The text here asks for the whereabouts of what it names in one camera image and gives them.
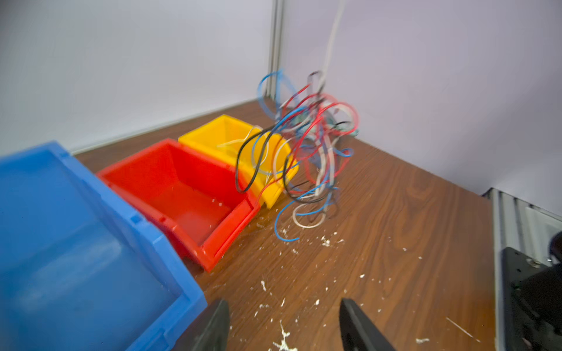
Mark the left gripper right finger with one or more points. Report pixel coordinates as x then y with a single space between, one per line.
358 332

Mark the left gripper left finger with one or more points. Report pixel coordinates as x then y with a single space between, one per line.
209 331

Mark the red plastic bin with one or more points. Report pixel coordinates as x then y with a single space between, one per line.
189 196

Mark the blue plastic bin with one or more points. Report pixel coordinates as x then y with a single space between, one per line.
80 268

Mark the yellow plastic bin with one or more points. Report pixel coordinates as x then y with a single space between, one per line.
252 156

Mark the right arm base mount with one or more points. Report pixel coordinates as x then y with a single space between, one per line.
532 300

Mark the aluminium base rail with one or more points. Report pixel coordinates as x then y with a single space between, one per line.
525 228

